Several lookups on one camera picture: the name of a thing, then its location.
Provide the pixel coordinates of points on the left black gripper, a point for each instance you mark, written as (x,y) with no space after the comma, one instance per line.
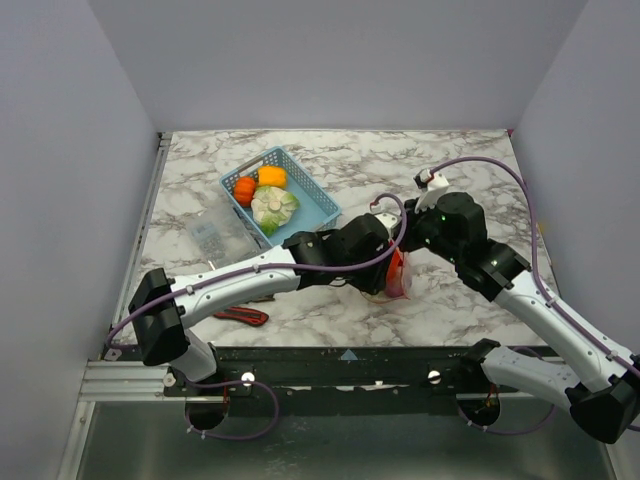
(376,280)

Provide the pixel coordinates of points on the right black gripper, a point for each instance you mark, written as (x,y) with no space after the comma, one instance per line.
(410,232)

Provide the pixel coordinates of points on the clear zip top bag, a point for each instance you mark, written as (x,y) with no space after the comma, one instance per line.
(381,298)

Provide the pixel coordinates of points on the orange carrot toy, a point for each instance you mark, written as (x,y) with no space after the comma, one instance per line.
(396,267)

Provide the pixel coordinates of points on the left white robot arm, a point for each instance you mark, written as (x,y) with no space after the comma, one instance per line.
(164,309)

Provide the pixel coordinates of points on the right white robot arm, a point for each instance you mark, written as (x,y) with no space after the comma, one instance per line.
(598,382)

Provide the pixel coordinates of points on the blue plastic basket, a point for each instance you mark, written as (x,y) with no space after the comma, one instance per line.
(318,211)

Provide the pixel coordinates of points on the white cauliflower toy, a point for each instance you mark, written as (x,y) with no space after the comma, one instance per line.
(273,208)

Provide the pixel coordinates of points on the yellow bell pepper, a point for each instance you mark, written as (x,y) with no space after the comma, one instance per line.
(272,176)

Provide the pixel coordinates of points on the orange pumpkin toy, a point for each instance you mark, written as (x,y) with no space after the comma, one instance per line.
(244,190)

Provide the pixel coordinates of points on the red utility knife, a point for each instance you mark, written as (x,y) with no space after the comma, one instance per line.
(247,316)

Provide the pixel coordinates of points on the clear plastic screw box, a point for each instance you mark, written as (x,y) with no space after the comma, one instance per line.
(221,237)

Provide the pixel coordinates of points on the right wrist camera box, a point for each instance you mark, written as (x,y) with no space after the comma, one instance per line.
(432,187)

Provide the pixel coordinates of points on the yellow handled pliers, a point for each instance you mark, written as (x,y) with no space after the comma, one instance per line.
(262,299)

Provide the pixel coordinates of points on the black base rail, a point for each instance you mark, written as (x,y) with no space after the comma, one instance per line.
(338,381)

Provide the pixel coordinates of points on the aluminium extrusion rail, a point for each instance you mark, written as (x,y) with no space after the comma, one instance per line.
(127,381)

